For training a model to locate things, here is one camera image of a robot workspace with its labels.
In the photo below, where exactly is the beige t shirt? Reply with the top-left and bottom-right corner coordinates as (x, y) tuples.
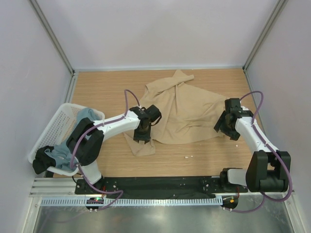
(124, 70), (226, 156)

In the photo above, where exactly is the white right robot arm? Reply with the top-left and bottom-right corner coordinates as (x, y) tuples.
(214, 98), (291, 193)

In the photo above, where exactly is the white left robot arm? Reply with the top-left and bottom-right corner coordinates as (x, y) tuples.
(66, 105), (162, 194)

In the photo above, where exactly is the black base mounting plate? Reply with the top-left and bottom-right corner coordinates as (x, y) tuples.
(74, 176), (248, 200)

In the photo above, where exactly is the blue grey t shirt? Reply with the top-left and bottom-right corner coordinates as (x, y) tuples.
(44, 108), (101, 172)

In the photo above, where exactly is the white plastic laundry basket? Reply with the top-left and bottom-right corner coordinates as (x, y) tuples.
(28, 103), (105, 177)

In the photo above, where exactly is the black t shirt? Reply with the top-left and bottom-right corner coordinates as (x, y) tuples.
(32, 146), (56, 175)

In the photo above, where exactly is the white slotted cable duct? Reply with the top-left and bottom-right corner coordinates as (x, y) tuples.
(41, 196), (223, 207)

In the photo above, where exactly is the aluminium frame rail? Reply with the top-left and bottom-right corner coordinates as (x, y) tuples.
(30, 174), (288, 199)

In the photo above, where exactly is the right aluminium corner post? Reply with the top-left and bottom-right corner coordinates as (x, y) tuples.
(242, 0), (289, 72)

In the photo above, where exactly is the aluminium corner post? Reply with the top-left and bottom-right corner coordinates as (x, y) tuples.
(28, 0), (76, 76)
(242, 0), (289, 72)

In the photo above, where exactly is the left aluminium corner post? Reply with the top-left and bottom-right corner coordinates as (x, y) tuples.
(28, 0), (76, 76)

